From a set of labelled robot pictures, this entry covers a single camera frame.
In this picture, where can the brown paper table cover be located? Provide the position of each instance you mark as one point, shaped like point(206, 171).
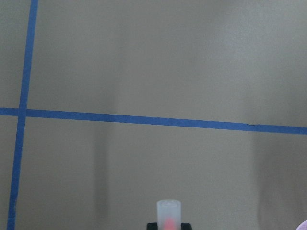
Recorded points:
point(237, 61)

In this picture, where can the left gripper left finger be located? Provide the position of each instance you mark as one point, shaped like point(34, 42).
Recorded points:
point(152, 226)

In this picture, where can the orange highlighter pen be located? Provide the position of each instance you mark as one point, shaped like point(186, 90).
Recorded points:
point(168, 214)

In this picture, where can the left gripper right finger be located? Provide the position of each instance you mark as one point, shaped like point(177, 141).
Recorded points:
point(186, 226)

